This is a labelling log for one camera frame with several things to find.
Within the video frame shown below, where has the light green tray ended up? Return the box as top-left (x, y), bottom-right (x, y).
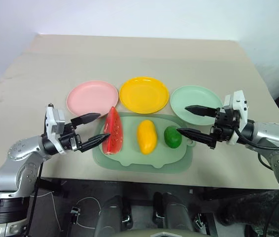
top-left (92, 112), bottom-right (196, 174)

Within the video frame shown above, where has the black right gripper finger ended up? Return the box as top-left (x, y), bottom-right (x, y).
top-left (176, 127), bottom-right (216, 148)
top-left (184, 105), bottom-right (219, 118)

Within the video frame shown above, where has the red watermelon slice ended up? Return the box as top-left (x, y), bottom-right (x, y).
top-left (102, 107), bottom-right (124, 155)

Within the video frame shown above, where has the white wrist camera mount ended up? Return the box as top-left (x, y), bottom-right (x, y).
top-left (42, 103), bottom-right (68, 155)
top-left (222, 90), bottom-right (249, 145)

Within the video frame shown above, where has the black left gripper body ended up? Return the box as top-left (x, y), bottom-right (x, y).
top-left (58, 122), bottom-right (83, 152)

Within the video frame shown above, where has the green plate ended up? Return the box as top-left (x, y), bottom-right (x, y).
top-left (170, 85), bottom-right (225, 126)

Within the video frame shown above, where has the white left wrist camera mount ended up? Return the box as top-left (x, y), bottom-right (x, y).
top-left (42, 103), bottom-right (68, 155)

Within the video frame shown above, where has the grey robot leg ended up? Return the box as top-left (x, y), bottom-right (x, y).
top-left (161, 192), bottom-right (196, 237)
top-left (94, 195), bottom-right (124, 237)

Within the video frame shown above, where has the grey robot left leg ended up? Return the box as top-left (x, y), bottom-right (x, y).
top-left (94, 195), bottom-right (124, 237)

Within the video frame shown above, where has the white floor cable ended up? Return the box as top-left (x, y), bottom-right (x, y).
top-left (48, 190), bottom-right (105, 229)

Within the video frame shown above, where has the pink plate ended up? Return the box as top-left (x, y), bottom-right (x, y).
top-left (66, 79), bottom-right (119, 118)

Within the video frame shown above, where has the green avocado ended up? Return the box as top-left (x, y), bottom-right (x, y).
top-left (164, 125), bottom-right (182, 149)

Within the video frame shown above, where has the black fuzzy object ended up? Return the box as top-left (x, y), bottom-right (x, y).
top-left (219, 190), bottom-right (279, 229)

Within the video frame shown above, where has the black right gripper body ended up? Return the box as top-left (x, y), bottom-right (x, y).
top-left (209, 107), bottom-right (241, 150)

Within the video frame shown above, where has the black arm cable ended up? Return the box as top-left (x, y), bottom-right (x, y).
top-left (232, 124), bottom-right (279, 171)
top-left (25, 161), bottom-right (44, 237)

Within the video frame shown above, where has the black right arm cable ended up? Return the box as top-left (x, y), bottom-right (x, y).
top-left (232, 124), bottom-right (279, 171)

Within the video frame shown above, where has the grey robot right leg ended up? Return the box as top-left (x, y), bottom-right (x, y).
top-left (161, 192), bottom-right (196, 237)

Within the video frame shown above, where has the yellow plate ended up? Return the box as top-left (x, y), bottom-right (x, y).
top-left (119, 76), bottom-right (169, 115)

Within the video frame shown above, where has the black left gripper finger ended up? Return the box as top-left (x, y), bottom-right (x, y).
top-left (70, 113), bottom-right (102, 126)
top-left (79, 133), bottom-right (111, 153)

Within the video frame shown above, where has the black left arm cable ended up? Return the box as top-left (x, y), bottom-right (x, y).
top-left (25, 161), bottom-right (44, 237)

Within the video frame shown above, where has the yellow mango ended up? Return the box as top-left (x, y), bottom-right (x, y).
top-left (137, 119), bottom-right (158, 155)

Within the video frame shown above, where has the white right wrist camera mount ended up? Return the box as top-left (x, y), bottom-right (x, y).
top-left (222, 90), bottom-right (249, 145)

